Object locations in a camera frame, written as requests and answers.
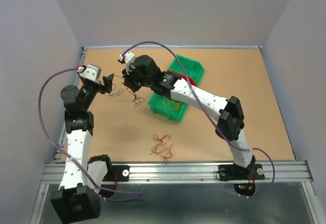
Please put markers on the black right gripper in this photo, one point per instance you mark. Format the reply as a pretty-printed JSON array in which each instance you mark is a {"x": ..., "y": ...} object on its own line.
[{"x": 128, "y": 81}]

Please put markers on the far green plastic bin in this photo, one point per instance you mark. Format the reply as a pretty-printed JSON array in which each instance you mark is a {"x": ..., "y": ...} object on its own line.
[{"x": 193, "y": 68}]

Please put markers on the near green plastic bin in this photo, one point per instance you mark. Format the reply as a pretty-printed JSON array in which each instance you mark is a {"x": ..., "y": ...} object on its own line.
[{"x": 172, "y": 109}]

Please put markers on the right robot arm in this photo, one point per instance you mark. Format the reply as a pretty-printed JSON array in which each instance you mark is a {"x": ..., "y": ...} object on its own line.
[{"x": 227, "y": 114}]

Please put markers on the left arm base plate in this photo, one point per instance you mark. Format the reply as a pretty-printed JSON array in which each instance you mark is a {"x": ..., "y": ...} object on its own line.
[{"x": 118, "y": 173}]

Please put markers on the red plastic bin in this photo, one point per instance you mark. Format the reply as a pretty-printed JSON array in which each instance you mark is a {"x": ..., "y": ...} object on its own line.
[{"x": 193, "y": 83}]

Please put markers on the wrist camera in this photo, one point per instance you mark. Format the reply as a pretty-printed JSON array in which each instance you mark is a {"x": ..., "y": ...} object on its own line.
[
  {"x": 127, "y": 59},
  {"x": 89, "y": 72}
]

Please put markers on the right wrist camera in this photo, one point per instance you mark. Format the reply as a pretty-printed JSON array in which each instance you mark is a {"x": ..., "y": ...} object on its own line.
[{"x": 127, "y": 59}]

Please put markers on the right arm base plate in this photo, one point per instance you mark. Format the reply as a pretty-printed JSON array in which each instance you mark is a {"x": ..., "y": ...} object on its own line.
[{"x": 231, "y": 172}]

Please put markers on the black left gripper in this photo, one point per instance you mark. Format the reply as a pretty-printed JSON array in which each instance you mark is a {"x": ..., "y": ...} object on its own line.
[{"x": 107, "y": 87}]

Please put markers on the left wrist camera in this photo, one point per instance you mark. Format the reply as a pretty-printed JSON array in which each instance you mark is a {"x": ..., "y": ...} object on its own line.
[{"x": 89, "y": 72}]

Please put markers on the aluminium mounting rail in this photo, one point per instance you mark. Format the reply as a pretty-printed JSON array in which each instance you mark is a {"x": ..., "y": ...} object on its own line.
[{"x": 205, "y": 172}]

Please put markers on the green plastic bin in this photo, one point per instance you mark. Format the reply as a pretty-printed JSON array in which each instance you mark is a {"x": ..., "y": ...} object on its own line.
[
  {"x": 172, "y": 109},
  {"x": 193, "y": 68}
]

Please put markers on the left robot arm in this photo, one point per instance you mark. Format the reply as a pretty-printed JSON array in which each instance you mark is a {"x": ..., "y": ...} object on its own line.
[{"x": 77, "y": 198}]

